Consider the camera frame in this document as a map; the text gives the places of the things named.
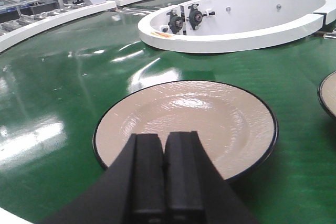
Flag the beige plate black rim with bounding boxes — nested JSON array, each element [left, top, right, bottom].
[[92, 80, 278, 180], [317, 71, 335, 120]]

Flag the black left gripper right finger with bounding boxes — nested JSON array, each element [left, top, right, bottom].
[[165, 131, 259, 223]]

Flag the steel conveyor rollers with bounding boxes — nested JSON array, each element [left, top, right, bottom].
[[312, 30, 336, 39]]

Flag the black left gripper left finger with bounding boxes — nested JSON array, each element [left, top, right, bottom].
[[42, 134, 165, 223]]

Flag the white inner conveyor ring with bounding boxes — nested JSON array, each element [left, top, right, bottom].
[[138, 0, 336, 54]]

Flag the black bearing block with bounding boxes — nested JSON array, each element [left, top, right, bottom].
[[168, 9, 184, 34], [187, 4, 215, 30]]

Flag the black bearing block left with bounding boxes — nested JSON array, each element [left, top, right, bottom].
[[168, 9, 184, 34]]

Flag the black bearing block right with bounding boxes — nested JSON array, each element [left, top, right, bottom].
[[187, 4, 215, 30]]

